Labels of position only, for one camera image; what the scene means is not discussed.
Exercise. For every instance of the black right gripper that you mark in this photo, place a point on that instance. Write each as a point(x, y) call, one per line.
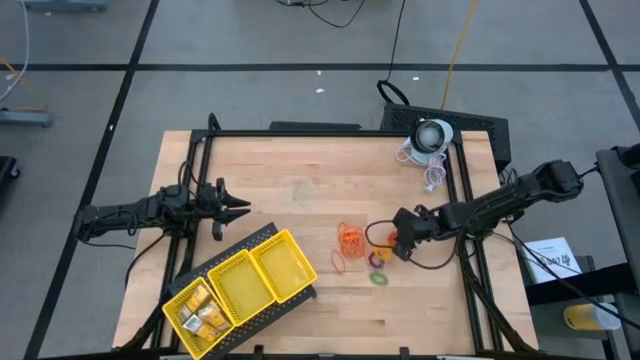
point(412, 225)

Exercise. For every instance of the grey stand foot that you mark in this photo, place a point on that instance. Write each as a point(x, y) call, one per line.
point(65, 5)
point(25, 118)

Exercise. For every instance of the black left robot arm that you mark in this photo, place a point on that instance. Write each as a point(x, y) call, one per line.
point(125, 212)

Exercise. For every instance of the yellow plastic mesh basket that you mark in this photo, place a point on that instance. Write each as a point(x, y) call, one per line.
point(242, 287)
point(282, 265)
point(173, 314)

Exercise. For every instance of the black crossbar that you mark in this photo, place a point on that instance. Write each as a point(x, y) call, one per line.
point(575, 287)

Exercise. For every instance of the yellow and white cup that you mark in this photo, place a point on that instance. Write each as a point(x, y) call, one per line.
point(585, 317)

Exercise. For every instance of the white printed paper sheet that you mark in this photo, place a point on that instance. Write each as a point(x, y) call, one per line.
point(550, 260)

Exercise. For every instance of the white tipped bucket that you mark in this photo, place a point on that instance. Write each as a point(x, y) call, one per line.
point(430, 137)

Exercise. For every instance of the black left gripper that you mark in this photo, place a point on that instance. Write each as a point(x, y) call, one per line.
point(207, 206)

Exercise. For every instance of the orange rubber band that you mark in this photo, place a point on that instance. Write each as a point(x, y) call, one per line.
point(356, 250)
point(345, 235)
point(333, 259)
point(350, 242)

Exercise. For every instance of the black perforated metal stand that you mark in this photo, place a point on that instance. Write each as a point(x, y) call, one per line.
point(220, 260)

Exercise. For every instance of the black perforated computer case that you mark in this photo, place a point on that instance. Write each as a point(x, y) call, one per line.
point(475, 122)

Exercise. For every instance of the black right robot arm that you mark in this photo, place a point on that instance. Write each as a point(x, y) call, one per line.
point(500, 202)

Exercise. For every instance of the black side table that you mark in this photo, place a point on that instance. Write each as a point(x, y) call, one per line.
point(622, 210)

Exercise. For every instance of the black object on floor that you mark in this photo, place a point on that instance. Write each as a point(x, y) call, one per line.
point(6, 170)

